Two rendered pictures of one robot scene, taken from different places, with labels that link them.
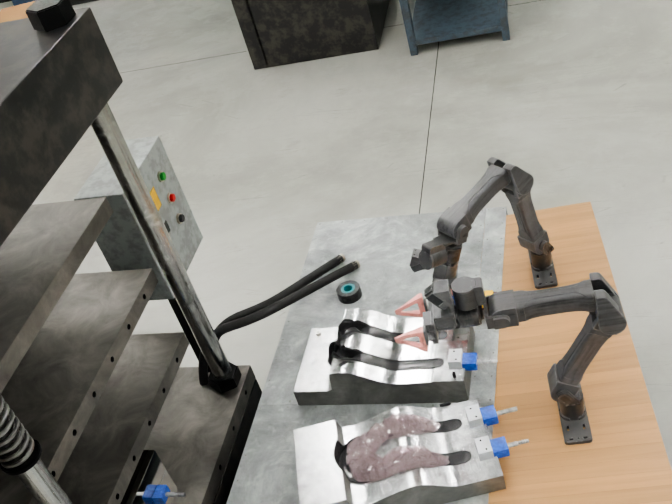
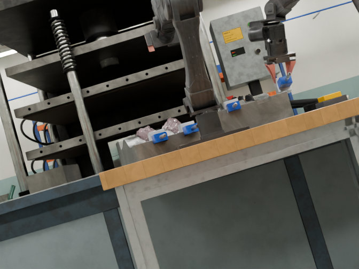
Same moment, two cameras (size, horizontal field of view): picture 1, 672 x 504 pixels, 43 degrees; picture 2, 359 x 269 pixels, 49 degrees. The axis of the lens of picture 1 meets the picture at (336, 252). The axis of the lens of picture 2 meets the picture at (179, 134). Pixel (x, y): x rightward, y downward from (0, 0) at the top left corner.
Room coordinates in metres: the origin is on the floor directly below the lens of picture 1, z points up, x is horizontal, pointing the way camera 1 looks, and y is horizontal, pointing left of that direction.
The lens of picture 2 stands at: (1.00, -1.43, 0.79)
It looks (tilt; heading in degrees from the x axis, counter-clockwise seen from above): 3 degrees up; 70
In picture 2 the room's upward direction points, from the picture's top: 16 degrees counter-clockwise
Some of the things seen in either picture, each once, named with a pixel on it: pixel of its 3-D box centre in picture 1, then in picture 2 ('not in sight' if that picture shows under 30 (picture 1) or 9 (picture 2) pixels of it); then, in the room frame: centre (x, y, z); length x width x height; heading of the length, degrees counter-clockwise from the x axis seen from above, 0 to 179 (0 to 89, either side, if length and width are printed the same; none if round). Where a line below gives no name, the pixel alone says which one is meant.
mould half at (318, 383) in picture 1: (382, 354); (242, 115); (1.80, -0.04, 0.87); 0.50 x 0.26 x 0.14; 68
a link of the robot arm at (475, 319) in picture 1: (468, 313); (166, 25); (1.50, -0.26, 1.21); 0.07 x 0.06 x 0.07; 76
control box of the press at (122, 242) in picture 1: (202, 342); (270, 136); (2.26, 0.53, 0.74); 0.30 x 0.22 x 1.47; 158
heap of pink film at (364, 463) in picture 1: (393, 445); (156, 131); (1.45, 0.01, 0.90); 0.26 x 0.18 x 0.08; 85
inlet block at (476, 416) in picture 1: (492, 414); (191, 128); (1.48, -0.26, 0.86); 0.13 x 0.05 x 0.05; 85
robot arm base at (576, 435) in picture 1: (571, 403); (209, 126); (1.45, -0.46, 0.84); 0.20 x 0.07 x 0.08; 166
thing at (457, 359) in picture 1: (473, 361); (233, 106); (1.65, -0.27, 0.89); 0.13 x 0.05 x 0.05; 68
